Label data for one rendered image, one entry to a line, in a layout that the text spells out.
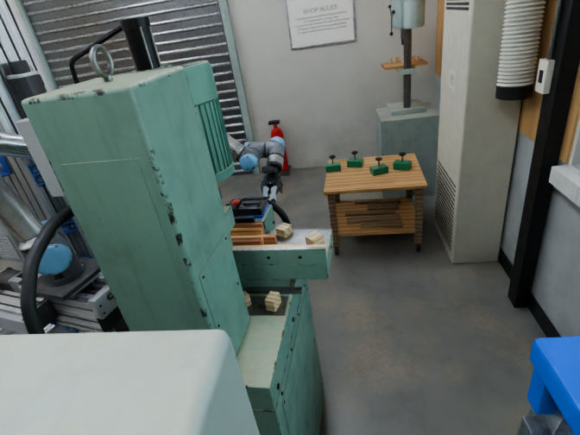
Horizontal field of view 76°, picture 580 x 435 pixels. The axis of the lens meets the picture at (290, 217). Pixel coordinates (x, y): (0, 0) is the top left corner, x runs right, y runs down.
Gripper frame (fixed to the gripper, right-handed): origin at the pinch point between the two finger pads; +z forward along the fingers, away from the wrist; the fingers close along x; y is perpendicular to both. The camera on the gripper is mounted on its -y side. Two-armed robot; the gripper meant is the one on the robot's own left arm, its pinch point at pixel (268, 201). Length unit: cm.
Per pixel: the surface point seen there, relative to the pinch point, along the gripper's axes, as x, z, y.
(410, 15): -72, -170, 35
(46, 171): 21, 42, -81
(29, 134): 21, 38, -87
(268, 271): -10.0, 39.8, -21.1
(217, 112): -2, 11, -62
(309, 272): -23, 40, -21
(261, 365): -14, 69, -30
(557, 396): -64, 76, -75
